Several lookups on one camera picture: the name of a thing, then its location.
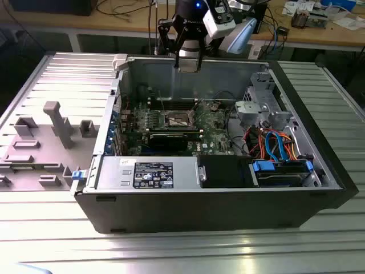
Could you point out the green motherboard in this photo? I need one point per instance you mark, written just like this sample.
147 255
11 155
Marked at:
211 134

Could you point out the blue case latch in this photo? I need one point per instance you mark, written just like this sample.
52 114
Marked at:
78 175

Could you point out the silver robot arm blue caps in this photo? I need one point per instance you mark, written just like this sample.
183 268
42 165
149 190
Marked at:
242 35

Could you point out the black graphics card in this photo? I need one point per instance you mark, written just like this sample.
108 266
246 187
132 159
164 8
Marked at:
168 142

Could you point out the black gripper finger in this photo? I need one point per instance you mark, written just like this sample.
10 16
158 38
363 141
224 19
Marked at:
202 42
168 37

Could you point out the silver square CPU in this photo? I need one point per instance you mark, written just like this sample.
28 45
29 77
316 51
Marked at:
188 69

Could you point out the grey plastic parts rack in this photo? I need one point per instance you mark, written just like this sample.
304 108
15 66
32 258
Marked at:
45 148

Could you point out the silver power supply with label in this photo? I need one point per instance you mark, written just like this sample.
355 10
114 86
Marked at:
114 174

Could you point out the copper heatsink cooler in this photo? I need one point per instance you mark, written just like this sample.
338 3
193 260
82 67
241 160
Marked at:
299 20

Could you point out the blue plastic box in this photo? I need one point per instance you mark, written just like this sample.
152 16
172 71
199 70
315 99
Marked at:
339 4

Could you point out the metal disk bay cage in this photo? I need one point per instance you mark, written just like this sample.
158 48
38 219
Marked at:
263 85

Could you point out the white printed papers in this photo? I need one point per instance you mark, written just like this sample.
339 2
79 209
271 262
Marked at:
289 7

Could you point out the black plastic shroud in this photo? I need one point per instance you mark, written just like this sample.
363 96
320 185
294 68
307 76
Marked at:
222 171

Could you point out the black upright box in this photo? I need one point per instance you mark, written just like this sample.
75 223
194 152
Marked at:
262 17

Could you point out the hard disk in blue carrier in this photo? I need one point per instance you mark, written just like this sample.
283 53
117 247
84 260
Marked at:
278 179

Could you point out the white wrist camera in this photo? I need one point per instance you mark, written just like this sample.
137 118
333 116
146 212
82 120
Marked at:
216 28

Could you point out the loose green circuit board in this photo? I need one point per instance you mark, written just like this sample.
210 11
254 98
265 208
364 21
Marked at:
318 21

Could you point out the CPU socket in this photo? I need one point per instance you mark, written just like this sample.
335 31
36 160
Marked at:
176 120

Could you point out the dark monitor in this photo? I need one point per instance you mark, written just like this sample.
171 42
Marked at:
51 7

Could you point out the round coin battery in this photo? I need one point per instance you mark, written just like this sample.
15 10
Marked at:
214 107

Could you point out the small black box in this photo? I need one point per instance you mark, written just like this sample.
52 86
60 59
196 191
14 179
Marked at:
283 30

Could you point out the black open PC case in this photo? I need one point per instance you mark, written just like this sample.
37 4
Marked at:
199 211

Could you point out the green RAM stick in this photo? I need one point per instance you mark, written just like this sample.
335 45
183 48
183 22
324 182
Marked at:
25 169

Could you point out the white plastic bag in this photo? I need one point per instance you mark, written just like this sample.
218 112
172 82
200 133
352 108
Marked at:
348 23

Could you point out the wooden desk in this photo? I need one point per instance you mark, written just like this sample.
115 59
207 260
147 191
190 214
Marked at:
119 21

